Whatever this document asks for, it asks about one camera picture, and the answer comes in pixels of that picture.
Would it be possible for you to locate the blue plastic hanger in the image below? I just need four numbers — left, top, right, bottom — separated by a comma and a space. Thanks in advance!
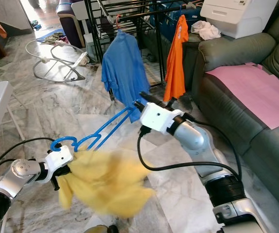
51, 104, 142, 152

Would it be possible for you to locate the yellow shirt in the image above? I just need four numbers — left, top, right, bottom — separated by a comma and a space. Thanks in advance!
58, 150, 156, 219

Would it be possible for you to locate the pink hanger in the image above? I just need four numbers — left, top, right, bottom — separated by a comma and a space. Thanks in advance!
114, 15, 123, 31

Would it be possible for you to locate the blue shirt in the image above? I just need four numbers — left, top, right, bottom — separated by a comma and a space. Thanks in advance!
101, 30, 151, 110

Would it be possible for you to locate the orange shirt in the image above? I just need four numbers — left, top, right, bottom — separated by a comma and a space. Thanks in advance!
163, 15, 189, 101

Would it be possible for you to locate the black drying rack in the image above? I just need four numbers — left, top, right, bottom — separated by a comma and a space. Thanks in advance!
85, 0, 206, 98

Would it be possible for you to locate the dark green sofa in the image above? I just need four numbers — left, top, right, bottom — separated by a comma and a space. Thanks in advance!
142, 2, 279, 229

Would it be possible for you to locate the white crumpled cloth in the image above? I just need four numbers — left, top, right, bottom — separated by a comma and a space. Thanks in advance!
191, 20, 222, 41

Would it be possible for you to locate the blue fabric bag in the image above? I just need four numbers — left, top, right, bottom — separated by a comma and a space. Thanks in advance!
149, 5, 203, 37

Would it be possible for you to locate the pink mat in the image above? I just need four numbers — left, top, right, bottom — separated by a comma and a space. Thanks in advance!
205, 63, 279, 131

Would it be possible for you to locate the purple armchair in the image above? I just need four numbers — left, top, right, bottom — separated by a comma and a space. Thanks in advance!
57, 0, 86, 49

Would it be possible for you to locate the white labelled box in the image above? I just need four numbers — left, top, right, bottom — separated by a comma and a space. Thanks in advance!
200, 0, 279, 39

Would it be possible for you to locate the colourful play mat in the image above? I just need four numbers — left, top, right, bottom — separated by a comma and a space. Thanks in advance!
36, 29, 66, 44

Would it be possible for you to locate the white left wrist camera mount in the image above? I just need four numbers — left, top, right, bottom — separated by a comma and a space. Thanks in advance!
45, 145, 74, 176

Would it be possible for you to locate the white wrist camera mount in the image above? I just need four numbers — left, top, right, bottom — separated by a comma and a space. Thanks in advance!
139, 102, 184, 135
45, 145, 74, 176

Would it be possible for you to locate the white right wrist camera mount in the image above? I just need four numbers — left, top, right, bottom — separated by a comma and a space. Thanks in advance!
139, 102, 184, 135

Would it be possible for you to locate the white baby bouncer frame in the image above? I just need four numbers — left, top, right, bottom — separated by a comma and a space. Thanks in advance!
25, 39, 90, 82

